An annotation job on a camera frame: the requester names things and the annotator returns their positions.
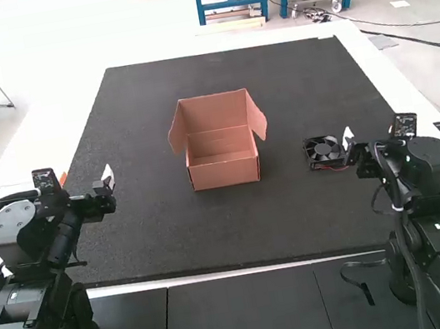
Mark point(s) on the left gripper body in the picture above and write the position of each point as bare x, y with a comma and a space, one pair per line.
96, 206

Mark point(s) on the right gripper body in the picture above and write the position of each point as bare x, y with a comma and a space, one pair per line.
376, 161

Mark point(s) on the grey floor plate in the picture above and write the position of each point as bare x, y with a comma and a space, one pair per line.
383, 41

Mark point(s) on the cardboard box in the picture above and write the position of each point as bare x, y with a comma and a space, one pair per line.
223, 172

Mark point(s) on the black square fan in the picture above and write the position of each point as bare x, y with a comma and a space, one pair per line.
325, 149

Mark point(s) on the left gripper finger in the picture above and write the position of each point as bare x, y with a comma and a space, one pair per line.
63, 178
107, 175

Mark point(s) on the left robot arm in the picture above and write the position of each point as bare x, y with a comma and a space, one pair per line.
17, 240

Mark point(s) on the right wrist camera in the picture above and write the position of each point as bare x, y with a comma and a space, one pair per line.
404, 125

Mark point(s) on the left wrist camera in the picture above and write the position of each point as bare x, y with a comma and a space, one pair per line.
45, 181

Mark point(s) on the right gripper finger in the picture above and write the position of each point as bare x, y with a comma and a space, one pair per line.
348, 138
392, 129

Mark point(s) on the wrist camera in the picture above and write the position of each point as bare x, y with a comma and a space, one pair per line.
404, 125
45, 181

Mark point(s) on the black mat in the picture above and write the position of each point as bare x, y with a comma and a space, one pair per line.
229, 222

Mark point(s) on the wooden plank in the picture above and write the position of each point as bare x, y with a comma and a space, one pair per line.
231, 28

